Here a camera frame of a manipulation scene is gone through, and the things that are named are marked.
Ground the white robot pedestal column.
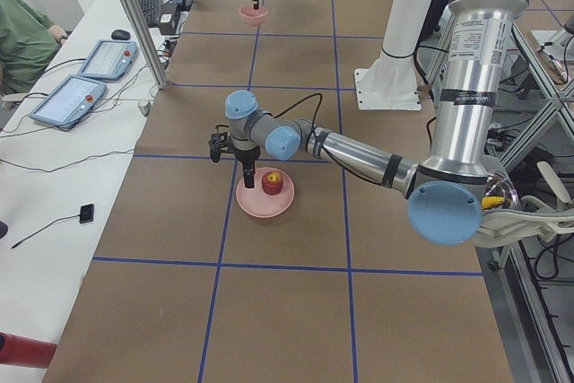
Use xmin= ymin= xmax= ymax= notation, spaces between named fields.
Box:
xmin=354 ymin=0 xmax=431 ymax=110

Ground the pink plate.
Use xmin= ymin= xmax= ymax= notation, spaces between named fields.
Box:
xmin=235 ymin=167 xmax=295 ymax=218

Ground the small black box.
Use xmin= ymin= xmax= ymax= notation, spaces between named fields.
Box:
xmin=158 ymin=10 xmax=180 ymax=36

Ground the near blue teach pendant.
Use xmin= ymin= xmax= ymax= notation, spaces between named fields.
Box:
xmin=30 ymin=75 xmax=107 ymax=130

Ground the red yellow apple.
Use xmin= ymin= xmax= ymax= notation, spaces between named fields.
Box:
xmin=261 ymin=170 xmax=284 ymax=196

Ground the person in green shirt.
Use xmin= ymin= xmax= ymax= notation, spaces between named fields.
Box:
xmin=1 ymin=0 xmax=69 ymax=94

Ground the small black square sensor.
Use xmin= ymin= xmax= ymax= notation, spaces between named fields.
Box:
xmin=79 ymin=204 xmax=95 ymax=224

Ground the white office chair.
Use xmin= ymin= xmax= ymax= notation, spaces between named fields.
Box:
xmin=473 ymin=161 xmax=573 ymax=248

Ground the aluminium frame post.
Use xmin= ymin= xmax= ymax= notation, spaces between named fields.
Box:
xmin=120 ymin=0 xmax=168 ymax=90

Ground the brown paper table cover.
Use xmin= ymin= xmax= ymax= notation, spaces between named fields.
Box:
xmin=45 ymin=0 xmax=512 ymax=382

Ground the far blue teach pendant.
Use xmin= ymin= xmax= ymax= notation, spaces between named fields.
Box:
xmin=78 ymin=39 xmax=138 ymax=82

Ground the pink bowl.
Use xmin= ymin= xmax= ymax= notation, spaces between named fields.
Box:
xmin=239 ymin=4 xmax=268 ymax=27

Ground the red cylinder object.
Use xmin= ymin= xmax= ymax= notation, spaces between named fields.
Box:
xmin=0 ymin=333 xmax=57 ymax=369

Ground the black keyboard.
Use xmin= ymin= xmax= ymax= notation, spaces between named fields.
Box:
xmin=137 ymin=0 xmax=161 ymax=28

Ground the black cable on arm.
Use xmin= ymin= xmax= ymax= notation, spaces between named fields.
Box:
xmin=271 ymin=92 xmax=440 ymax=188

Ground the blue teach pendant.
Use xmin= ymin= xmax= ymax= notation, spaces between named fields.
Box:
xmin=78 ymin=39 xmax=138 ymax=82
xmin=30 ymin=75 xmax=107 ymax=130

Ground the black computer mouse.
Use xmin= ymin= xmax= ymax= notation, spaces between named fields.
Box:
xmin=111 ymin=29 xmax=131 ymax=40

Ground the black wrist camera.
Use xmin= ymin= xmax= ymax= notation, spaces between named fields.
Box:
xmin=208 ymin=125 xmax=232 ymax=163

